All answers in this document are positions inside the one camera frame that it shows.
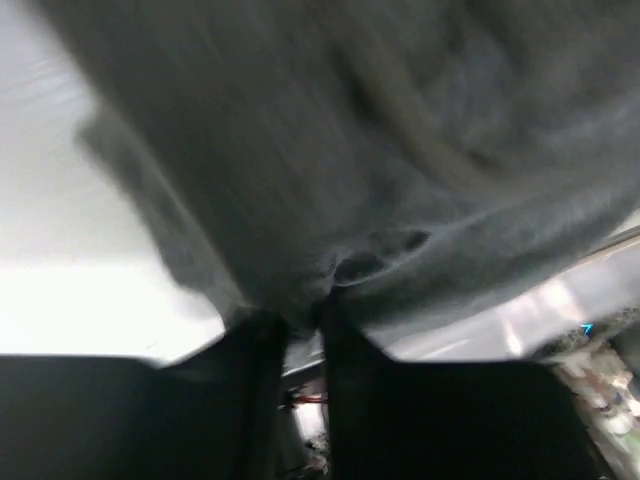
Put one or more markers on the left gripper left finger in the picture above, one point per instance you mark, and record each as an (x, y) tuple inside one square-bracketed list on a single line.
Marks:
[(211, 416)]

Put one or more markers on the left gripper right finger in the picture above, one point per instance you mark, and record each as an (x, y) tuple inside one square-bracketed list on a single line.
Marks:
[(396, 420)]

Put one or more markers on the grey shorts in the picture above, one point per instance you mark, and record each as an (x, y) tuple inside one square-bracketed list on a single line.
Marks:
[(425, 160)]

